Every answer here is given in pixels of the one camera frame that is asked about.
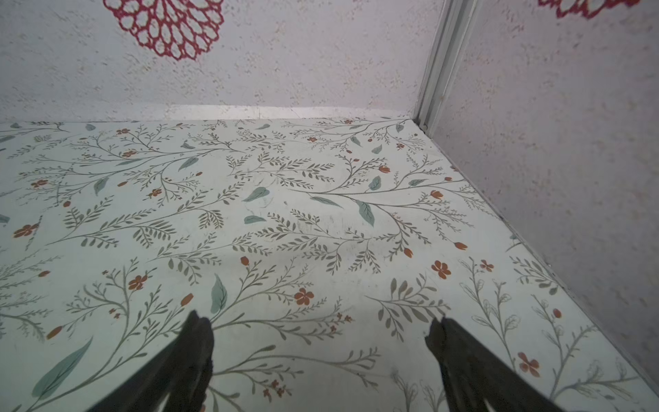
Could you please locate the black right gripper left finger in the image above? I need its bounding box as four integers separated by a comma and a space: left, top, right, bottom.
91, 311, 215, 411

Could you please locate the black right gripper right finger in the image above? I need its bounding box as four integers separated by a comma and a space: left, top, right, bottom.
425, 317, 561, 412

